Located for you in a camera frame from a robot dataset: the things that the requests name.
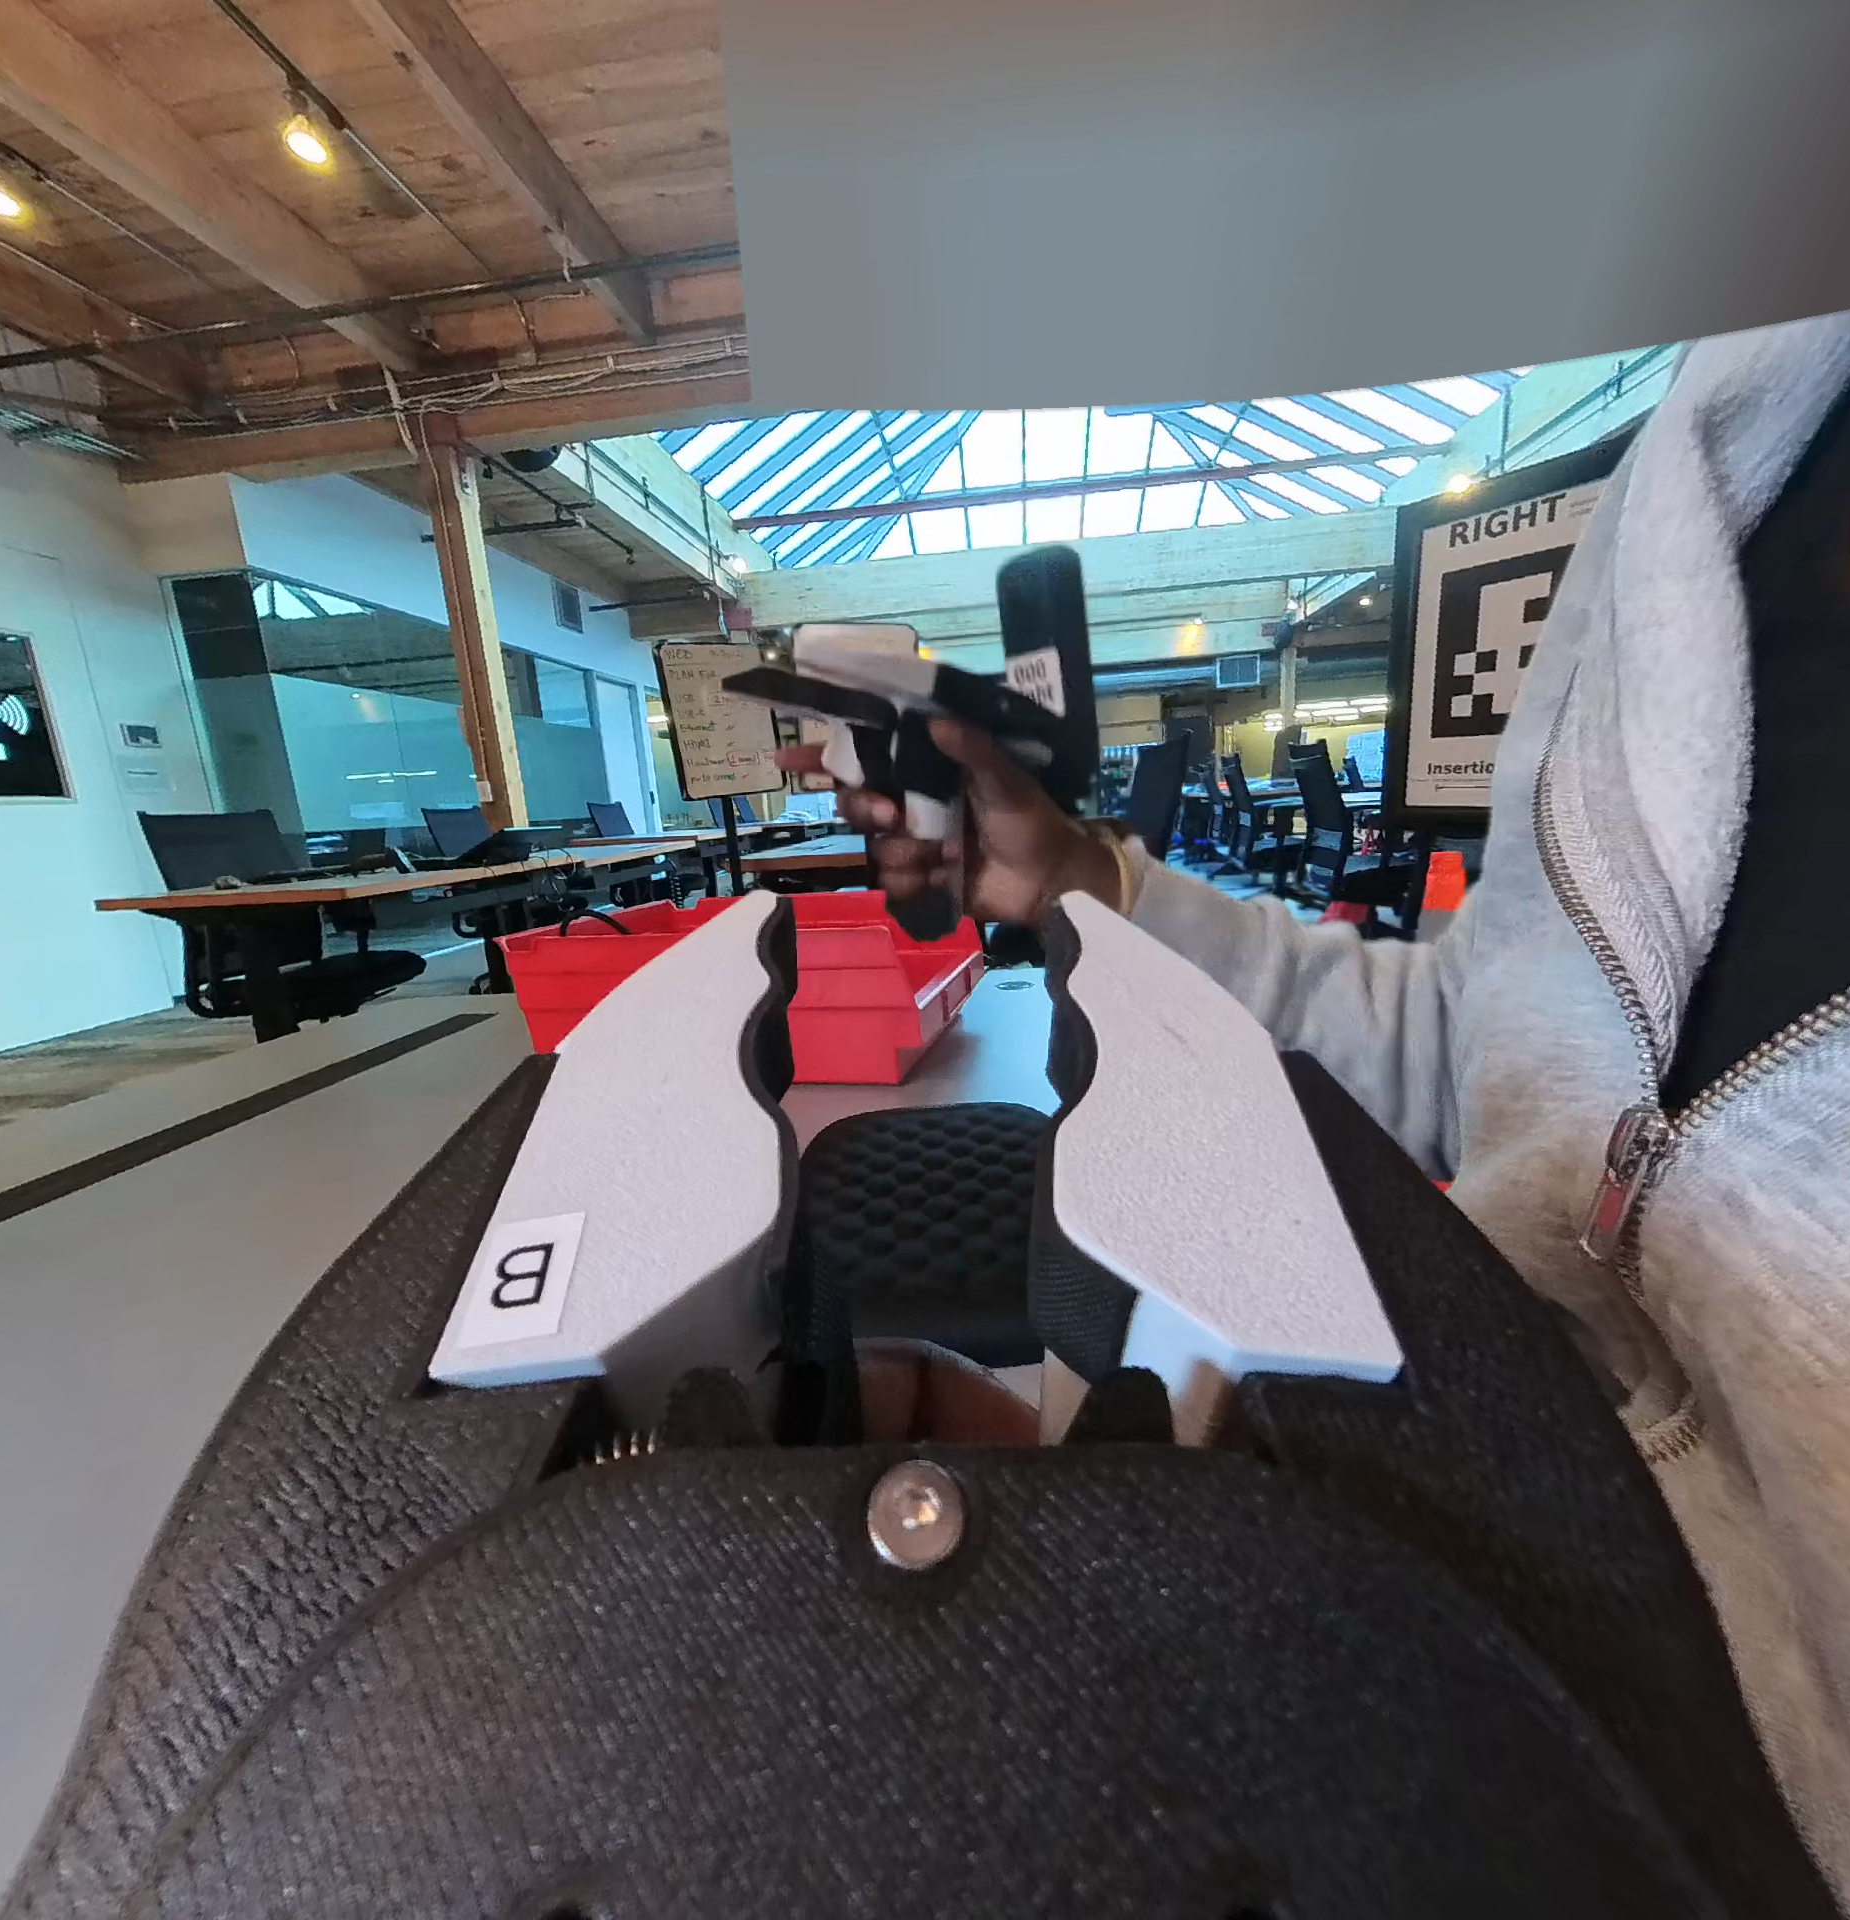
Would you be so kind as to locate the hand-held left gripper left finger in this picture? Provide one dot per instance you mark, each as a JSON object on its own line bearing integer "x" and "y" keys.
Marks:
{"x": 639, "y": 1170}

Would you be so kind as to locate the red plastic bin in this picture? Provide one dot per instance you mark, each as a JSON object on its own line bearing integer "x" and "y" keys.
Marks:
{"x": 611, "y": 961}

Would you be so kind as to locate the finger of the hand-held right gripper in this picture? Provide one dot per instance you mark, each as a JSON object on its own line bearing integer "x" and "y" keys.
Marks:
{"x": 904, "y": 687}

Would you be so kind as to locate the wooden post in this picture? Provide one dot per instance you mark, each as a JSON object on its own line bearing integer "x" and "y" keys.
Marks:
{"x": 474, "y": 631}

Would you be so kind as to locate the black phone wall sign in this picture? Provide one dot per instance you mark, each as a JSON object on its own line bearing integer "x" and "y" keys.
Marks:
{"x": 9, "y": 720}

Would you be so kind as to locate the person's right hand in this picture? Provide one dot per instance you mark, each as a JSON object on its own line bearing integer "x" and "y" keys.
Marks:
{"x": 1029, "y": 840}

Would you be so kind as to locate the black white marker sign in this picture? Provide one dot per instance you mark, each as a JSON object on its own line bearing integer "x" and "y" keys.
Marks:
{"x": 1481, "y": 631}

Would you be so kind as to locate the handwritten whiteboard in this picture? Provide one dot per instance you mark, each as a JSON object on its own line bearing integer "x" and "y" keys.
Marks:
{"x": 715, "y": 720}
{"x": 851, "y": 642}

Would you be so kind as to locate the wooden office desk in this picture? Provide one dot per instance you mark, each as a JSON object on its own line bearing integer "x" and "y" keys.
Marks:
{"x": 805, "y": 854}
{"x": 266, "y": 887}

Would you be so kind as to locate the person's torso grey hoodie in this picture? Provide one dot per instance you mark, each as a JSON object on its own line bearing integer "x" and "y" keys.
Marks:
{"x": 1616, "y": 900}

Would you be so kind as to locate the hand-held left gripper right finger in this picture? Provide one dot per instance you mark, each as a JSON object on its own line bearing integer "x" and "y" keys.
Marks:
{"x": 1209, "y": 1201}

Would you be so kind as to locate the row of black office chairs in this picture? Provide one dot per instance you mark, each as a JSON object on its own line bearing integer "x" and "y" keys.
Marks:
{"x": 1315, "y": 810}

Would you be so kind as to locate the person's left hand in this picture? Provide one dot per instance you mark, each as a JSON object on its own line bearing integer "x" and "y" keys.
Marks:
{"x": 947, "y": 1402}

